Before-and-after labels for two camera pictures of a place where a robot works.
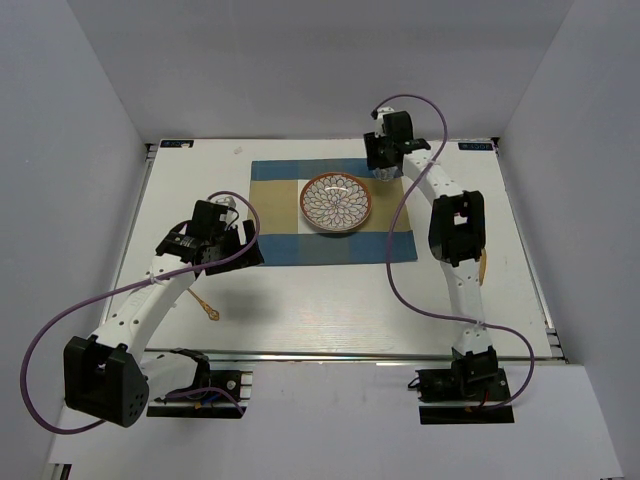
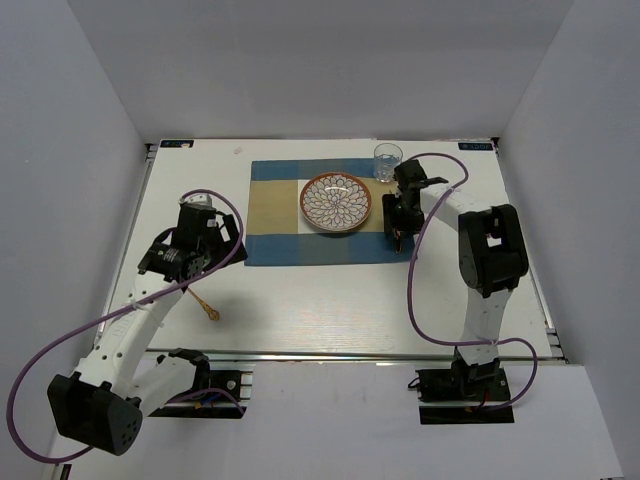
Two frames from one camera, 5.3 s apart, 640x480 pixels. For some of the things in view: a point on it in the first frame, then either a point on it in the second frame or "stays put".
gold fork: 212,313 stays put
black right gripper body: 390,139 → 410,219
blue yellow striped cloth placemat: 329,211 stays put
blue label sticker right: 472,146 stays put
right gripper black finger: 379,151 → 391,220
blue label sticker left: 176,143 stays put
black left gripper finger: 248,257 → 234,250
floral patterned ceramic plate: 335,202 stays put
